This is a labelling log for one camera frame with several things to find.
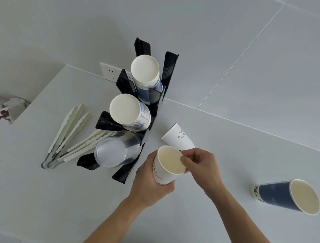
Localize person's right hand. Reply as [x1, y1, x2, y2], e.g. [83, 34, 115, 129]
[180, 148, 225, 199]

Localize person's left hand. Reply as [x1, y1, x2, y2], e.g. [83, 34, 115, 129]
[129, 150, 176, 209]

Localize white paper cup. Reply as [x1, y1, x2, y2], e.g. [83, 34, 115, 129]
[152, 145, 187, 186]
[161, 123, 196, 151]

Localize person's left forearm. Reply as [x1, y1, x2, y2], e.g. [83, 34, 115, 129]
[84, 194, 147, 243]

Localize person's right forearm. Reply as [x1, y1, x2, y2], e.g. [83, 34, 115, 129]
[204, 181, 272, 243]

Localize black cup dispenser rack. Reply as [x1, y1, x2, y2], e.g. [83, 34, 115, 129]
[76, 38, 180, 185]

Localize stack of clear plastic cups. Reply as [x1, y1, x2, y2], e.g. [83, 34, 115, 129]
[94, 130, 142, 168]

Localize stack of white paper cups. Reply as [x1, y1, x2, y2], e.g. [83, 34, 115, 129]
[109, 94, 151, 132]

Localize white plastic tongs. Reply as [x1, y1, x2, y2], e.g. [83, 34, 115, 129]
[49, 129, 115, 169]
[41, 103, 91, 169]

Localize dark blue paper cup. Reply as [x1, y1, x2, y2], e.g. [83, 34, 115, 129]
[251, 179, 320, 216]

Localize stack of blue paper cups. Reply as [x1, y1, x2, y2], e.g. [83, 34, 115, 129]
[131, 55, 163, 105]

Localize white wall socket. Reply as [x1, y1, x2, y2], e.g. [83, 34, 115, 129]
[100, 62, 133, 82]

